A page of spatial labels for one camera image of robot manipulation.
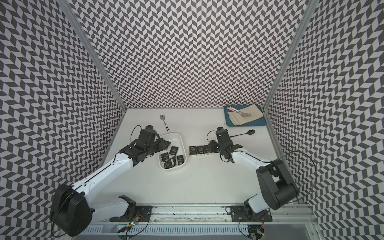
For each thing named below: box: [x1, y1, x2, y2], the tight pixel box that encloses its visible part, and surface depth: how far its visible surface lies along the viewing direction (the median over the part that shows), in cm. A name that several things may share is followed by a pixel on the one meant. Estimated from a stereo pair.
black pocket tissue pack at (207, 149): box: [203, 145, 212, 154], surface depth 96 cm
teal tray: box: [223, 104, 267, 127], surface depth 111 cm
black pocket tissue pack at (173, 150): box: [169, 146, 179, 156], surface depth 95 cm
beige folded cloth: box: [227, 103, 264, 126], surface depth 114 cm
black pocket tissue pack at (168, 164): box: [164, 158, 175, 169], surface depth 88 cm
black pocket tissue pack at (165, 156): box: [161, 152, 170, 163], surface depth 91 cm
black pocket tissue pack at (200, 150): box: [197, 145, 205, 155], surface depth 96 cm
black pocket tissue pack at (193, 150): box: [189, 145, 198, 156], surface depth 96 cm
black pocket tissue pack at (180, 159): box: [177, 155, 185, 165], surface depth 91 cm
